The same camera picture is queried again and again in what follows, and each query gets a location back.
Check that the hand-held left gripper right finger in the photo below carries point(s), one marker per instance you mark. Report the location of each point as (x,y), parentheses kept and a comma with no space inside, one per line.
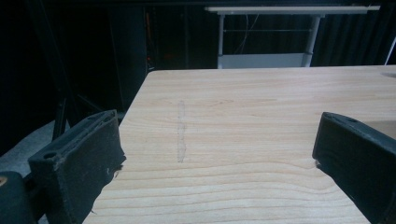
(358,161)

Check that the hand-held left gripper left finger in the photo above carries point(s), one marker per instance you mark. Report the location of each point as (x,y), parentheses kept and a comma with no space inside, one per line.
(77,168)

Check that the black tripod stand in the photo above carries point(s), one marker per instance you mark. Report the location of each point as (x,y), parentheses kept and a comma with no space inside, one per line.
(59,118)

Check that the white slanted pole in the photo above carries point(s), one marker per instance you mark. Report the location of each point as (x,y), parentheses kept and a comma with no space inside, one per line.
(390,51)

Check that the dark curtain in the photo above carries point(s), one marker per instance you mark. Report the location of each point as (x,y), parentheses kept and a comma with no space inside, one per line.
(351,37)

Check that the white metal desk frame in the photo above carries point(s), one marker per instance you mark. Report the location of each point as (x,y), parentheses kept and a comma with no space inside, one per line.
(264,60)

